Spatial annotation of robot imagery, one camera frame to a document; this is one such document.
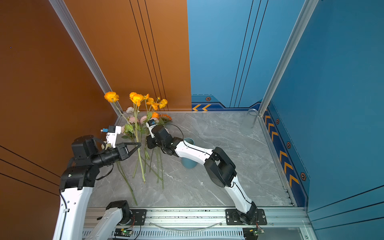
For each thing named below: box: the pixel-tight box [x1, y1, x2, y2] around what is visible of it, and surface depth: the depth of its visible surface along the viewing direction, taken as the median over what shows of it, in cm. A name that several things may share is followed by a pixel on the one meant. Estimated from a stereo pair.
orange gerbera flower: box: [159, 114, 173, 122], surface depth 112 cm
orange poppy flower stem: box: [104, 91, 168, 183], surface depth 73 cm
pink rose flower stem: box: [121, 116, 140, 142], surface depth 67 cm
